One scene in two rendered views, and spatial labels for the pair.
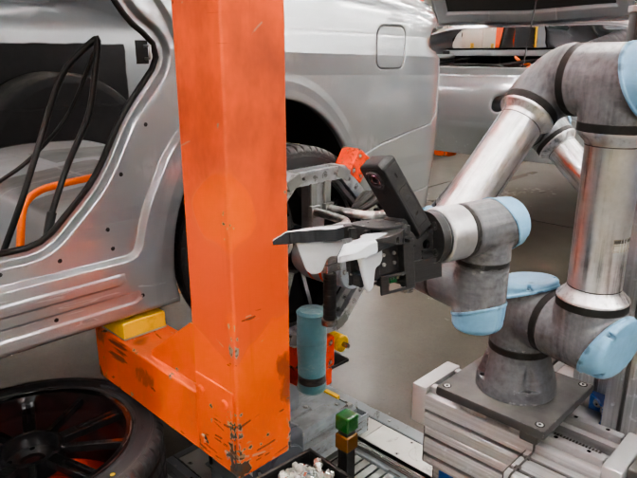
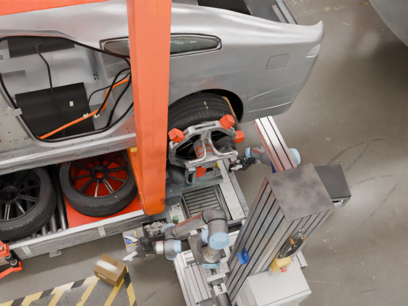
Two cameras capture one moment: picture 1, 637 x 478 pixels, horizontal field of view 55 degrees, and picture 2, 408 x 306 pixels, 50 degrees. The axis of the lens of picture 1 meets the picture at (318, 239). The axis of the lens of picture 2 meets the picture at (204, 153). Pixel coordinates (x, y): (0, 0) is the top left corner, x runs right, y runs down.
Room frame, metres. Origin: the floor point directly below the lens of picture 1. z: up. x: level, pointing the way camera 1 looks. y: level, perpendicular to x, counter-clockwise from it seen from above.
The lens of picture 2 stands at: (-0.01, -0.61, 3.78)
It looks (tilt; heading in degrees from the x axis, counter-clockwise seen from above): 58 degrees down; 18
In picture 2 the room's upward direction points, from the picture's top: 10 degrees clockwise
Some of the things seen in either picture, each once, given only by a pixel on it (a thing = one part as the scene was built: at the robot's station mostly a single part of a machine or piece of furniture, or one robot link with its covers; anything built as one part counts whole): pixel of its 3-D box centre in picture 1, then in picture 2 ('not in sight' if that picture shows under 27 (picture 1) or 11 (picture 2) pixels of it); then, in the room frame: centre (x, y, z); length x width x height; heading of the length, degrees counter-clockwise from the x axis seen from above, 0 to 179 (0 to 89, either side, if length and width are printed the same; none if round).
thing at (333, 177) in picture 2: not in sight; (320, 189); (2.36, -1.05, 0.17); 0.43 x 0.36 x 0.34; 125
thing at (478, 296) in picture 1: (471, 289); (171, 249); (0.84, -0.22, 1.12); 0.11 x 0.08 x 0.11; 32
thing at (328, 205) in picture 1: (365, 198); (221, 143); (1.78, -0.14, 1.03); 0.19 x 0.18 x 0.11; 45
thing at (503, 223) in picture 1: (486, 228); (172, 246); (0.82, -0.23, 1.21); 0.11 x 0.08 x 0.09; 122
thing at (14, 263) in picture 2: not in sight; (10, 257); (0.43, 0.98, 0.30); 0.09 x 0.05 x 0.50; 135
